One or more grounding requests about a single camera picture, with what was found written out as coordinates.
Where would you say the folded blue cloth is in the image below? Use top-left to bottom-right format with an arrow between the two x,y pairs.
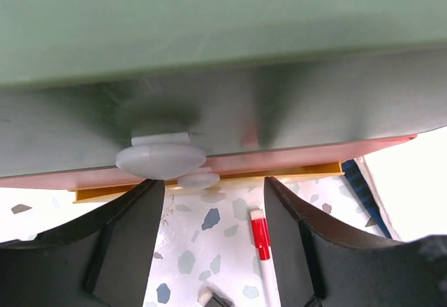
342,160 -> 392,239

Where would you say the yellow drawer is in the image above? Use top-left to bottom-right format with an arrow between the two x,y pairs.
71,162 -> 343,204

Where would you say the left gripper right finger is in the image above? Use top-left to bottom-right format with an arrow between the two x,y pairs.
264,177 -> 446,306

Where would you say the green drawer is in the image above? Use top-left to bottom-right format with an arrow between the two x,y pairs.
1,47 -> 446,177

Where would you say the red cap whiteboard pen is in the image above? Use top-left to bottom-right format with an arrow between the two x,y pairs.
250,209 -> 281,306

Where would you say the orange-red drawer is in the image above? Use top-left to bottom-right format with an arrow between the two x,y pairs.
1,135 -> 416,190

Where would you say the green drawer box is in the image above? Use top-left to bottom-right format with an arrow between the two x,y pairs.
1,0 -> 446,87

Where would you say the black cap whiteboard pen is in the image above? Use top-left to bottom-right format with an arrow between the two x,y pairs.
196,288 -> 234,307

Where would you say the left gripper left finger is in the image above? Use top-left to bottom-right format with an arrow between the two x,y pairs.
1,180 -> 165,306

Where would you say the folded white cloth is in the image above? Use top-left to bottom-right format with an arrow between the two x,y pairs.
355,127 -> 446,241

